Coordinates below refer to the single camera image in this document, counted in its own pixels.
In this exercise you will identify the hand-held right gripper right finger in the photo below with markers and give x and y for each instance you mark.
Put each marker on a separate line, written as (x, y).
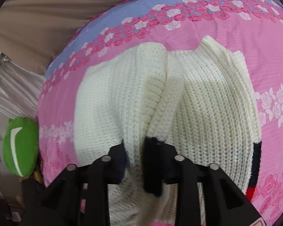
(187, 183)

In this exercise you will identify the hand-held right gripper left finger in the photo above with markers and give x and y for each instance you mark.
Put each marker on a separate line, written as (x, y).
(96, 183)

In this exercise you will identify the white red black knit sweater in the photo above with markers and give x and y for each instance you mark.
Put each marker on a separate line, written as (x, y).
(202, 110)

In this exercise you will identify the green cushion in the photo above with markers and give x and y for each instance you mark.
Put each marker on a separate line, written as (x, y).
(23, 150)

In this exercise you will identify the silver grey curtain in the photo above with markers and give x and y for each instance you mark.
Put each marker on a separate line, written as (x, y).
(14, 89)

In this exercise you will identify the pink floral bedsheet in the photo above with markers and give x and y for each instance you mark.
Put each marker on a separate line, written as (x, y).
(226, 26)

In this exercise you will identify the beige backdrop cloth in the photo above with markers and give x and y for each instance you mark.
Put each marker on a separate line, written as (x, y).
(37, 26)

